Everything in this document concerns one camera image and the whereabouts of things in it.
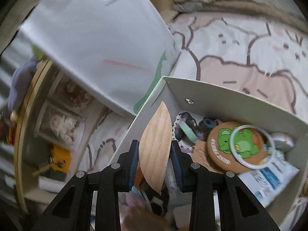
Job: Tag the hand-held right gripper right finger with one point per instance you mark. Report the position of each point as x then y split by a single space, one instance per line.
175 166

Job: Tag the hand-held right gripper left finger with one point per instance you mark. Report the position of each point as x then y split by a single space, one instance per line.
134 166

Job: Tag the wooden leaf-shaped tray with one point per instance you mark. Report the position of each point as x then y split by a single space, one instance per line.
156 146

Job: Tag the white cardboard box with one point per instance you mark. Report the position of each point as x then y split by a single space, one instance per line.
216 93

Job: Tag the mint green tape roll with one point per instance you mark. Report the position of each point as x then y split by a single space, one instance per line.
186 130

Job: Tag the frog print round coaster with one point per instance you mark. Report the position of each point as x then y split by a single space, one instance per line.
219 149

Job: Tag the crochet knit piece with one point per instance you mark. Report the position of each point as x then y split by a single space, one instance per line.
192 122

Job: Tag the clear display case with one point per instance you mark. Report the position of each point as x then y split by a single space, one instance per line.
61 125

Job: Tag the blue white packet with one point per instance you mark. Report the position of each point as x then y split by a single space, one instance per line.
267 180

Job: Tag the silver grey pouch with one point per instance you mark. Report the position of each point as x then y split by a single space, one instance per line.
282 141

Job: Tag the wooden bedside shelf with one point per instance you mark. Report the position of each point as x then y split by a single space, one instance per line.
22 125

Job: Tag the printed blanket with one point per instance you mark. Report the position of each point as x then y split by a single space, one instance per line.
240 53

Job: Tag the white tote bag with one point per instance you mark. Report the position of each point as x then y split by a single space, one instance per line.
96 41

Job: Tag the purple plush toy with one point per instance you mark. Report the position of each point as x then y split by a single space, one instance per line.
20 84

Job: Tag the green plush toy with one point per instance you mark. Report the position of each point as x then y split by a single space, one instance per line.
36 52

